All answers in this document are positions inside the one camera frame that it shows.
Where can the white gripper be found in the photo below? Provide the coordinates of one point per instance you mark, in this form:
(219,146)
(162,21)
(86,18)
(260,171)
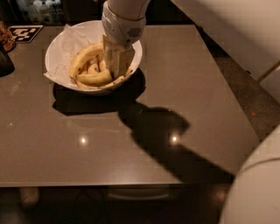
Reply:
(121,26)

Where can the yellow banana bunch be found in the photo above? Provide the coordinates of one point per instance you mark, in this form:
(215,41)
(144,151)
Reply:
(89,71)

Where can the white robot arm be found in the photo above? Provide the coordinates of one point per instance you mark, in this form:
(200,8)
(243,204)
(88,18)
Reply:
(249,31)

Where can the white ceramic bowl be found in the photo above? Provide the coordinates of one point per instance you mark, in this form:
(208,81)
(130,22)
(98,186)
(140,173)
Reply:
(58,49)

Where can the white paper liner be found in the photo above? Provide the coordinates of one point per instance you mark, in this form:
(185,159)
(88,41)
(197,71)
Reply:
(65,43)

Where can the clear bottles in background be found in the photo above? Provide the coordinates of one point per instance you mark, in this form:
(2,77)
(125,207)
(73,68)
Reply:
(42,12)

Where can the black white fiducial marker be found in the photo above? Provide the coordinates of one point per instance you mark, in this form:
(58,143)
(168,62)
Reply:
(25,33)

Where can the brown patterned object top left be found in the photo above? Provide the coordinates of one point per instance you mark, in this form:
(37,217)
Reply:
(6,39)

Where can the dark object at left edge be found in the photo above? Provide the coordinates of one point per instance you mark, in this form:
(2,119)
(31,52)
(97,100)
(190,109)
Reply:
(6,65)

